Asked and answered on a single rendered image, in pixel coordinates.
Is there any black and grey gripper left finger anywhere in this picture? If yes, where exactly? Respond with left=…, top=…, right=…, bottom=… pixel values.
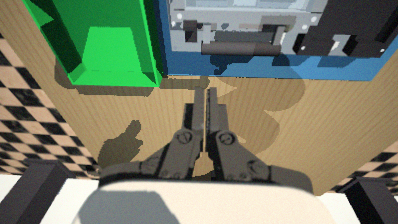
left=97, top=87, right=205, bottom=188

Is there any green bin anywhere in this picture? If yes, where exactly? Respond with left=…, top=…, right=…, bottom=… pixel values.
left=22, top=0, right=164, bottom=87

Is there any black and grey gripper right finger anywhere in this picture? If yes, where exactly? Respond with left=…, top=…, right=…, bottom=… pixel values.
left=205, top=87, right=314, bottom=195

